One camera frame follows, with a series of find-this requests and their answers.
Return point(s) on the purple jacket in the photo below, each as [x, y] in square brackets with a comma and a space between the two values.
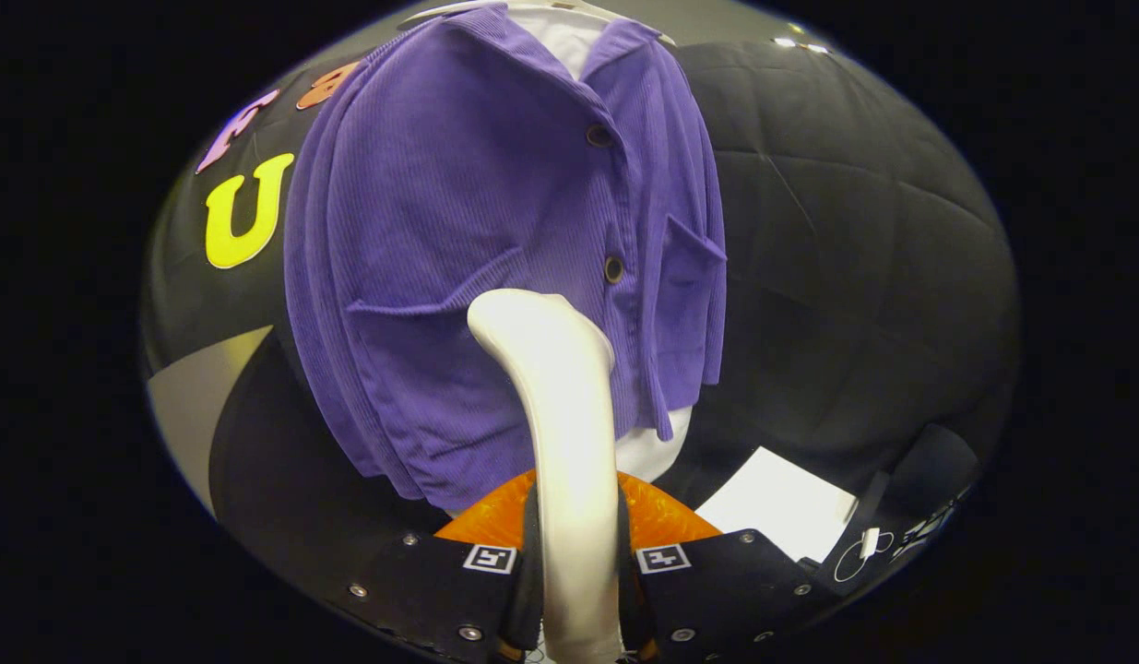
[440, 231]

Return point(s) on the white clothes hanger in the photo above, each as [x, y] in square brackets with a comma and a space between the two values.
[440, 11]

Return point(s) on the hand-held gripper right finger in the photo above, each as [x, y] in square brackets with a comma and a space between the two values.
[629, 599]

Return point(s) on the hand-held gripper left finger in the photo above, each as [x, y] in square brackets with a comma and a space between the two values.
[530, 590]

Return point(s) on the white paper sheet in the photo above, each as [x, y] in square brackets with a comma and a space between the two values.
[777, 503]

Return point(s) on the white shirt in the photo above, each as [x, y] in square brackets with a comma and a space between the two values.
[569, 37]

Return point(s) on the grey cabinet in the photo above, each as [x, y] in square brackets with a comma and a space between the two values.
[195, 397]

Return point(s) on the white garment steamer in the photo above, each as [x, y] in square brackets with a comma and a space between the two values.
[569, 443]

